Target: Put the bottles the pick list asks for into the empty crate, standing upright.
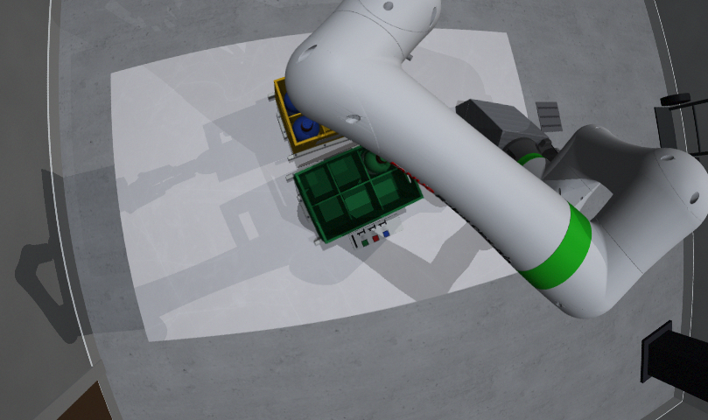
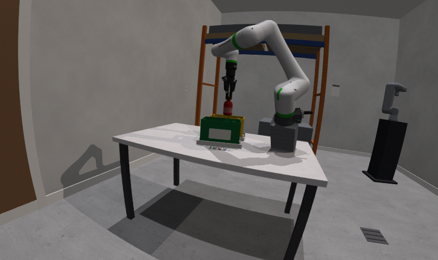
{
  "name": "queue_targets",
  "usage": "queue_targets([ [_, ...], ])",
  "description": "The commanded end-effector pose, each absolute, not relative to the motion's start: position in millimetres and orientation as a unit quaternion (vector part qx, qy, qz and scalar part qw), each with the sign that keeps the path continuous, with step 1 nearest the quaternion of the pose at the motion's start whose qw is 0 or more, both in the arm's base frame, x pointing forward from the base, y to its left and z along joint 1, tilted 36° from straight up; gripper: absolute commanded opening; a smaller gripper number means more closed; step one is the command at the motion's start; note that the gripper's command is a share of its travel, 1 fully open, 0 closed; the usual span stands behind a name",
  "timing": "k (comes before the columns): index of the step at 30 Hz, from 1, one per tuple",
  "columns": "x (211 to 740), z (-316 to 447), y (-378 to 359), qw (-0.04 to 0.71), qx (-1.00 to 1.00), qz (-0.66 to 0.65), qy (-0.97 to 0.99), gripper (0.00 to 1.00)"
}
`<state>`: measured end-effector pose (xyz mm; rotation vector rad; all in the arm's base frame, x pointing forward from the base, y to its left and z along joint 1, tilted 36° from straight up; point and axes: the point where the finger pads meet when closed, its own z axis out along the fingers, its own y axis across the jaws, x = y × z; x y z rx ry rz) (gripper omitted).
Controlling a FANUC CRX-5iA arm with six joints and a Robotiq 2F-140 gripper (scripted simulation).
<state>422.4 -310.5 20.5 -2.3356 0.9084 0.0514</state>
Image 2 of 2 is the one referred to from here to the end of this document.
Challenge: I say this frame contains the green divided crate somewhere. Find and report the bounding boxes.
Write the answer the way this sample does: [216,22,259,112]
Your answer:
[200,116,241,144]

